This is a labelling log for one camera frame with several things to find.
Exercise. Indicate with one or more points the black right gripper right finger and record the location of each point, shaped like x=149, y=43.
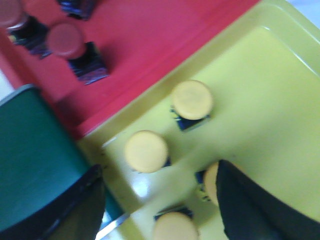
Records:
x=249, y=212

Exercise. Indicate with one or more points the yellow plastic tray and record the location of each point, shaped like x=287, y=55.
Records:
x=264, y=74

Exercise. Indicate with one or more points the red plastic tray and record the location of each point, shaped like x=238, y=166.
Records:
x=140, y=41

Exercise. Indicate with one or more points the green conveyor belt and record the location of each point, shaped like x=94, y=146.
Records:
x=38, y=158

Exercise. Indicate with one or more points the red push button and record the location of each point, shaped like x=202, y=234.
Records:
x=67, y=41
x=79, y=9
x=24, y=29

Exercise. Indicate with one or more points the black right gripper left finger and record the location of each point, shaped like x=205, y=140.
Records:
x=76, y=214

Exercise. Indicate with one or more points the yellow push button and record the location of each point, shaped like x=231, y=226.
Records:
x=146, y=151
x=206, y=184
x=175, y=223
x=191, y=104

